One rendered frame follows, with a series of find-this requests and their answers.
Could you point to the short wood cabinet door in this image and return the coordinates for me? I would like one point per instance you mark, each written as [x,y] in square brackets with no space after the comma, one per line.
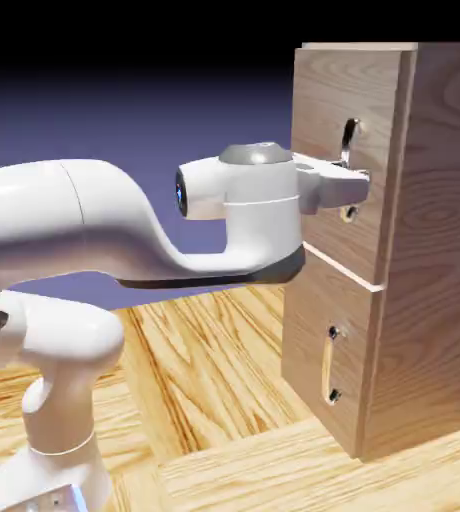
[322,352]

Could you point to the light wood cabinet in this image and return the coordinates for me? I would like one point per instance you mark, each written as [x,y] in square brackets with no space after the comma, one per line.
[434,260]

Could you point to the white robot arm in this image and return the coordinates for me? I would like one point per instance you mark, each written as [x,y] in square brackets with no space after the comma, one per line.
[94,216]

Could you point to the tall wood cabinet door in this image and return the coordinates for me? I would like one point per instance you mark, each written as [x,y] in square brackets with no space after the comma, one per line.
[326,100]

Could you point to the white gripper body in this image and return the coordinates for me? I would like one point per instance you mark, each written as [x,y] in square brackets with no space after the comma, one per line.
[342,184]

